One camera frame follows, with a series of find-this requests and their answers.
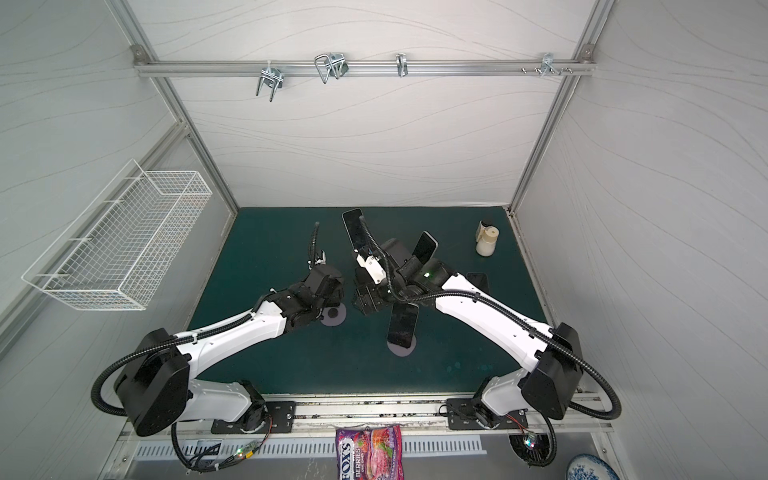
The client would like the black phone back centre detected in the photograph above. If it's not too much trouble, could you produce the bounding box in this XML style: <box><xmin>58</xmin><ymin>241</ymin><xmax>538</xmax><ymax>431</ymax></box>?
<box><xmin>342</xmin><ymin>208</ymin><xmax>372</xmax><ymax>256</ymax></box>

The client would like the grey round stand left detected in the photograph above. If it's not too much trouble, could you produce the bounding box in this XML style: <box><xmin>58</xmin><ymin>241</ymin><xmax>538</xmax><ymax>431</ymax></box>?
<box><xmin>320</xmin><ymin>304</ymin><xmax>347</xmax><ymax>327</ymax></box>

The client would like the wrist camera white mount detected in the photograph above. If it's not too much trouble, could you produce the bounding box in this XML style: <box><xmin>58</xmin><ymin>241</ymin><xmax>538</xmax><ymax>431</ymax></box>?
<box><xmin>356</xmin><ymin>254</ymin><xmax>387</xmax><ymax>285</ymax></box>
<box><xmin>310</xmin><ymin>250</ymin><xmax>327</xmax><ymax>268</ymax></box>

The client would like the black phone front centre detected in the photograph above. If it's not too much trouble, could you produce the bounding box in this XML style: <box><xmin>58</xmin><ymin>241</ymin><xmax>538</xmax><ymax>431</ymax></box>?
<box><xmin>387</xmin><ymin>303</ymin><xmax>419</xmax><ymax>350</ymax></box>

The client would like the metal u-bolt clamp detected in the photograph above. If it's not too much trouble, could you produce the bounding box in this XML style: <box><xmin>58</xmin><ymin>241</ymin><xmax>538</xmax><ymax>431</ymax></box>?
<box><xmin>255</xmin><ymin>66</ymin><xmax>284</xmax><ymax>102</ymax></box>
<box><xmin>314</xmin><ymin>52</ymin><xmax>349</xmax><ymax>84</ymax></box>

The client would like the white wire basket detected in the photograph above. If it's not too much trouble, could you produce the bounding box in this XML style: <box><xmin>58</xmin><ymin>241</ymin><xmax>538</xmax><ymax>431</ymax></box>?
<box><xmin>21</xmin><ymin>160</ymin><xmax>212</xmax><ymax>311</ymax></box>

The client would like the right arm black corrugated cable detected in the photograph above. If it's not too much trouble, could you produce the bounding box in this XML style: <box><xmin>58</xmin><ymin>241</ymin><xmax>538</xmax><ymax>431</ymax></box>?
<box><xmin>358</xmin><ymin>214</ymin><xmax>623</xmax><ymax>421</ymax></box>

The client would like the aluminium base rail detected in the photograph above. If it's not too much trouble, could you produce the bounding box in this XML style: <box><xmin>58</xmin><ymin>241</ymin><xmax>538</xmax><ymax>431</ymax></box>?
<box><xmin>117</xmin><ymin>392</ymin><xmax>615</xmax><ymax>441</ymax></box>

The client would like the white salt shaker beige cap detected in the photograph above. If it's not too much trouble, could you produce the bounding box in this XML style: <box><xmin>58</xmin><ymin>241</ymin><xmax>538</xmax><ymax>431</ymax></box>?
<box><xmin>475</xmin><ymin>226</ymin><xmax>499</xmax><ymax>257</ymax></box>

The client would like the grey round stand front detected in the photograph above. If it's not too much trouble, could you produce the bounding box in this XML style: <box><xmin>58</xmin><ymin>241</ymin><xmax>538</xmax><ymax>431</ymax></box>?
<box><xmin>387</xmin><ymin>337</ymin><xmax>417</xmax><ymax>358</ymax></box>

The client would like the metal U-bolt clamp middle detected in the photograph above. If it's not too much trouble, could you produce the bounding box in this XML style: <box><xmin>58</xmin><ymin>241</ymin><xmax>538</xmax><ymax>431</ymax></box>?
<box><xmin>314</xmin><ymin>52</ymin><xmax>349</xmax><ymax>84</ymax></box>

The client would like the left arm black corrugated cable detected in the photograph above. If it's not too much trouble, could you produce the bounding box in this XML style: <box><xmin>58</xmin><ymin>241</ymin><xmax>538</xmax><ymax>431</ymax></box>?
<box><xmin>89</xmin><ymin>221</ymin><xmax>322</xmax><ymax>418</ymax></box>

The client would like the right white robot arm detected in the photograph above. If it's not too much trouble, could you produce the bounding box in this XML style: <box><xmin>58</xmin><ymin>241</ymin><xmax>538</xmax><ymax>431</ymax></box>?
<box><xmin>351</xmin><ymin>233</ymin><xmax>584</xmax><ymax>428</ymax></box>

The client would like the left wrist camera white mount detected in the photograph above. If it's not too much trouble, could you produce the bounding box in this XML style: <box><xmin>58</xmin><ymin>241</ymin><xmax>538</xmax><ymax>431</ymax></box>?
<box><xmin>310</xmin><ymin>250</ymin><xmax>327</xmax><ymax>268</ymax></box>

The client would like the metal clamp small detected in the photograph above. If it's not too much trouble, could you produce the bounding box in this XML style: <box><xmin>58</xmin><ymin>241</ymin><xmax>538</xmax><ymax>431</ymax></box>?
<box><xmin>395</xmin><ymin>53</ymin><xmax>408</xmax><ymax>78</ymax></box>

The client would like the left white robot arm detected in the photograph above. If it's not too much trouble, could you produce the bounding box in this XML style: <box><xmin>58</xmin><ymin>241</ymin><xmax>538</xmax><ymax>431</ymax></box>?
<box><xmin>114</xmin><ymin>264</ymin><xmax>343</xmax><ymax>437</ymax></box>

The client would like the blue white ceramic plate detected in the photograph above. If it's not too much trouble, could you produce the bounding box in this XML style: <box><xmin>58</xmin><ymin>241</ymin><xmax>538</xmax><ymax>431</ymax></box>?
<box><xmin>565</xmin><ymin>454</ymin><xmax>619</xmax><ymax>480</ymax></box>

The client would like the aluminium top crossbar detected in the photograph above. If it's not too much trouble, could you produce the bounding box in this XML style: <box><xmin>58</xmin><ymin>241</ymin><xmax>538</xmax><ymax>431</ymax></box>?
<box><xmin>134</xmin><ymin>57</ymin><xmax>597</xmax><ymax>78</ymax></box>

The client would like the black phone purple edge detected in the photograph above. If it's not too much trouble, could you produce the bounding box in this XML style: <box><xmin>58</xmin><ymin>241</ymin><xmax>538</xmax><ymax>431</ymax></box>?
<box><xmin>465</xmin><ymin>272</ymin><xmax>490</xmax><ymax>295</ymax></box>

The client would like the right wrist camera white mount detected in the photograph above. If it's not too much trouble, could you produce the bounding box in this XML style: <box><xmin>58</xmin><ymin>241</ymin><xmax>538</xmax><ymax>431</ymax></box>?
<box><xmin>356</xmin><ymin>254</ymin><xmax>387</xmax><ymax>285</ymax></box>

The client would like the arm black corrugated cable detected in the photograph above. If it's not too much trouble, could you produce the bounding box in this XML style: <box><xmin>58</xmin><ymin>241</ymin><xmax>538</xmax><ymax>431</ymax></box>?
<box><xmin>358</xmin><ymin>214</ymin><xmax>623</xmax><ymax>421</ymax></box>
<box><xmin>89</xmin><ymin>221</ymin><xmax>322</xmax><ymax>418</ymax></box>

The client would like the metal bracket right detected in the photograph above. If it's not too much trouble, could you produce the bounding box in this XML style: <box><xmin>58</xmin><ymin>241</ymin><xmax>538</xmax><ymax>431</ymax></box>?
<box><xmin>520</xmin><ymin>53</ymin><xmax>573</xmax><ymax>77</ymax></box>

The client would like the metal U-bolt clamp left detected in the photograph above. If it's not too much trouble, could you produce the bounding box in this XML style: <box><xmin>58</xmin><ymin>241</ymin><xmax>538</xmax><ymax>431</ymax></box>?
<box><xmin>255</xmin><ymin>66</ymin><xmax>284</xmax><ymax>102</ymax></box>

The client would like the grey round stand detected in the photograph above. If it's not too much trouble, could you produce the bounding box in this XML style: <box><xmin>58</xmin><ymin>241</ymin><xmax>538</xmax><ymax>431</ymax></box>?
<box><xmin>320</xmin><ymin>304</ymin><xmax>347</xmax><ymax>327</ymax></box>
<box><xmin>387</xmin><ymin>337</ymin><xmax>417</xmax><ymax>358</ymax></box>

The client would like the pink Fox's candy bag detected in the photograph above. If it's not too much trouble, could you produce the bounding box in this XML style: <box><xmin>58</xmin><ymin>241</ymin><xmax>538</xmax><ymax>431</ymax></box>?
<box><xmin>335</xmin><ymin>425</ymin><xmax>405</xmax><ymax>480</ymax></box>

